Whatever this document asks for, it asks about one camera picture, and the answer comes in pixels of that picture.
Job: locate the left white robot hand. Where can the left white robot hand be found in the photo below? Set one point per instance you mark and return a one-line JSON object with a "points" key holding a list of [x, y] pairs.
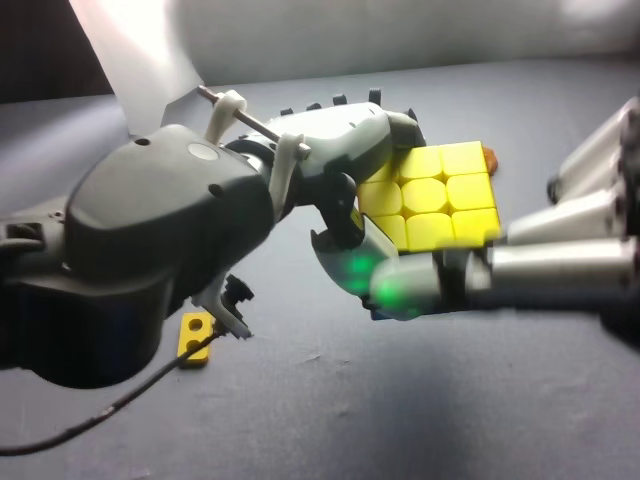
{"points": [[340, 135]]}

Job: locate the Rubik's cube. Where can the Rubik's cube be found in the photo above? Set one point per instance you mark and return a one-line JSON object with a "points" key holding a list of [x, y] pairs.
{"points": [[425, 195]]}

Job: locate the orange swirl toy cookie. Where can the orange swirl toy cookie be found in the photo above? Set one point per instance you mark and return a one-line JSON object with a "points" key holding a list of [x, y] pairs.
{"points": [[491, 159]]}

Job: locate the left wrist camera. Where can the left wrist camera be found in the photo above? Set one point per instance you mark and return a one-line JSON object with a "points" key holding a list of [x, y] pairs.
{"points": [[237, 290]]}

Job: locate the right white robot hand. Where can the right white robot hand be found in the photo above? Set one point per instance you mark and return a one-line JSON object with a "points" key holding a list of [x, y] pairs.
{"points": [[560, 270]]}

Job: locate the white backdrop sheet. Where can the white backdrop sheet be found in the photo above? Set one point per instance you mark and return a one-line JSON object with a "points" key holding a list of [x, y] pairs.
{"points": [[350, 35]]}

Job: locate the yellow two-hole block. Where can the yellow two-hole block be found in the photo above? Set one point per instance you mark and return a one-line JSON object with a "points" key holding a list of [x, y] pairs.
{"points": [[195, 345]]}

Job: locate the grey table cloth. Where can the grey table cloth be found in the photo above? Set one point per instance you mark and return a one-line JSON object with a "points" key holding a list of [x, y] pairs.
{"points": [[400, 400]]}

